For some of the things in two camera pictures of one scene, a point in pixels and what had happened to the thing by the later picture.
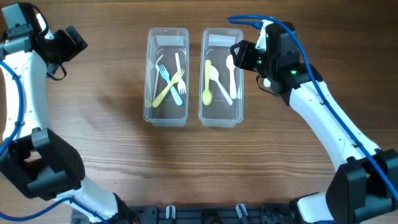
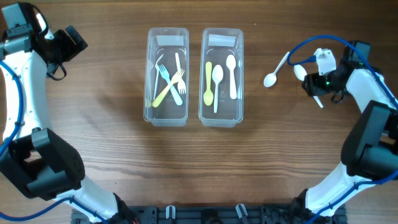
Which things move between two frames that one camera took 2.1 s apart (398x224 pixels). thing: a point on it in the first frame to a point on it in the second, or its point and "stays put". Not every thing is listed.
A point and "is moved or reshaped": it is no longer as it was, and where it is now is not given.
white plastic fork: [157, 76] stays put
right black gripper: [242, 60] to [313, 86]
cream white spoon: [214, 75] is moved or reshaped
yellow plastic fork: [176, 78] stays put
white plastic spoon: [231, 64] stays put
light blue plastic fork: [175, 94] stays put
